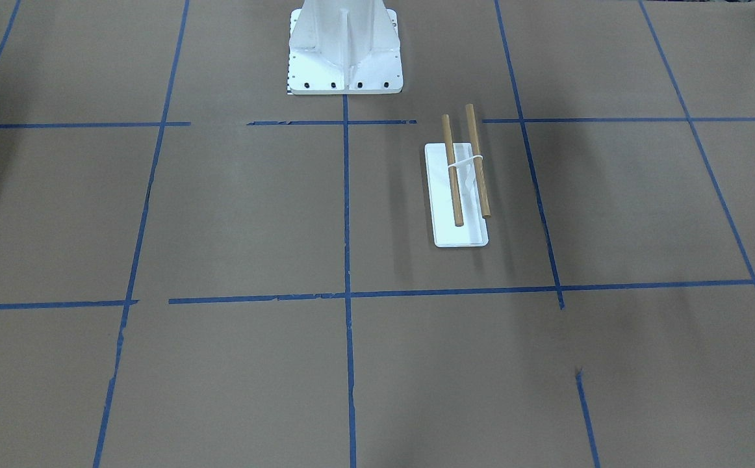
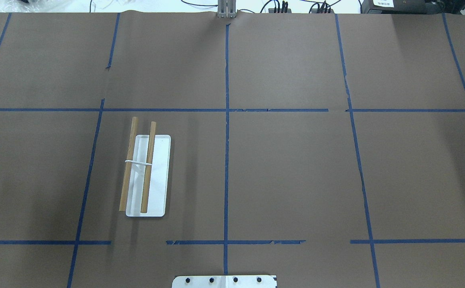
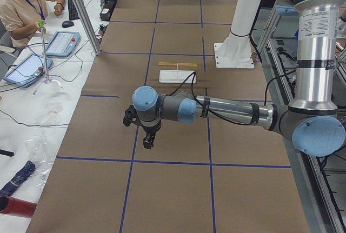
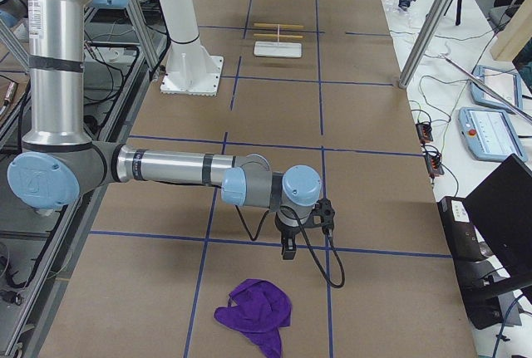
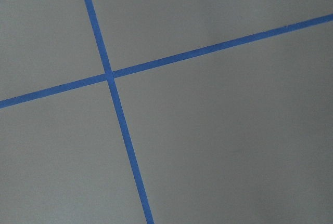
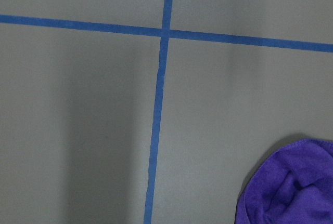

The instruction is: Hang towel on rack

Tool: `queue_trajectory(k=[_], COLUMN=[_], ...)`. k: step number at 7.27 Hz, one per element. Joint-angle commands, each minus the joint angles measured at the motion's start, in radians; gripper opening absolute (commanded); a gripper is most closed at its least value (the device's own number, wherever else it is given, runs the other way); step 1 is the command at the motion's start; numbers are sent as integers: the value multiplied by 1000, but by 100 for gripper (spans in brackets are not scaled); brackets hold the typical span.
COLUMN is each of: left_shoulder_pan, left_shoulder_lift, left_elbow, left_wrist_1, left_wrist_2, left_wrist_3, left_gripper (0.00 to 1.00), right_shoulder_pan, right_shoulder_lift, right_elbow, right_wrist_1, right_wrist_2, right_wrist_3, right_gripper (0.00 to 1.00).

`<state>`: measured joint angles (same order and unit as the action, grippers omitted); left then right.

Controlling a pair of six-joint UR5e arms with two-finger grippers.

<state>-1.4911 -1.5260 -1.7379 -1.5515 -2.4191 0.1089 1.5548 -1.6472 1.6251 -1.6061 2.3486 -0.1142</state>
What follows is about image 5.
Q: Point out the long blue tape strip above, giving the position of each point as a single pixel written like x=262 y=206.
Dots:
x=119 y=110

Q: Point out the crossing blue tape strip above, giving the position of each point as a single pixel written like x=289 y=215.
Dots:
x=165 y=61

